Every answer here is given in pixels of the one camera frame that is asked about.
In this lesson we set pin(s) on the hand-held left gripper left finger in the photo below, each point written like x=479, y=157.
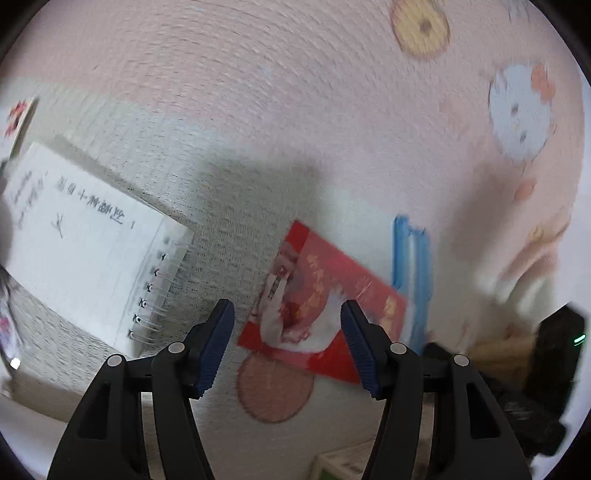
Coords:
x=214, y=350

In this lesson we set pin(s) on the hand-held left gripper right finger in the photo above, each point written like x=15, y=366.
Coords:
x=358, y=350

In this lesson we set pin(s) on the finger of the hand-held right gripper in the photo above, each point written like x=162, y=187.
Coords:
x=505, y=399

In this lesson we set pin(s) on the red printed envelope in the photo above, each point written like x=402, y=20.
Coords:
x=304, y=295

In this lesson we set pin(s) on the blue plastic clip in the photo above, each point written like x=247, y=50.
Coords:
x=411, y=277

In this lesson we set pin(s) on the white green medicine box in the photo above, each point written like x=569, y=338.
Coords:
x=341, y=464

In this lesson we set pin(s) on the white spiral notebook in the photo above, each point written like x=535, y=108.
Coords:
x=83, y=249

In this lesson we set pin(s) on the pink cartoon printed blanket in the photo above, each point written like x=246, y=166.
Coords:
x=277, y=115

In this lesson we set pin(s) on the white card with red flower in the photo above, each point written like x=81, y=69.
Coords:
x=18, y=120

